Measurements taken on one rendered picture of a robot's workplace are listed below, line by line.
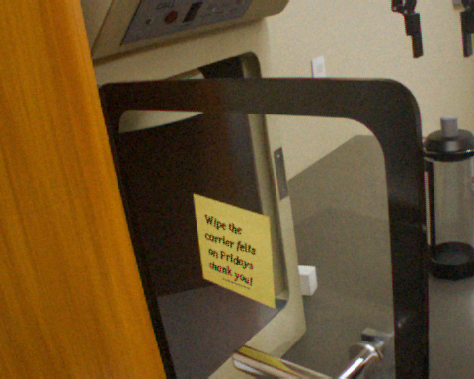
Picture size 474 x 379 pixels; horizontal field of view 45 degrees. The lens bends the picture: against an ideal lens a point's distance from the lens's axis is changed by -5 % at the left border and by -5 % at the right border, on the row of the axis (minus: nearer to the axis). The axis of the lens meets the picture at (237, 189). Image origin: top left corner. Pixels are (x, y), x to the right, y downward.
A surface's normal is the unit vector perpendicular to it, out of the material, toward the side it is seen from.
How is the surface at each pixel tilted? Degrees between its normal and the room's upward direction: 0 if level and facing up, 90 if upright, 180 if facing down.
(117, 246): 90
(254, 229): 90
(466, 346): 0
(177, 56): 90
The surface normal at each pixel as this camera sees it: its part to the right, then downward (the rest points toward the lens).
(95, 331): -0.58, 0.35
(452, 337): -0.15, -0.93
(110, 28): 0.68, 0.71
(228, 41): 0.80, 0.07
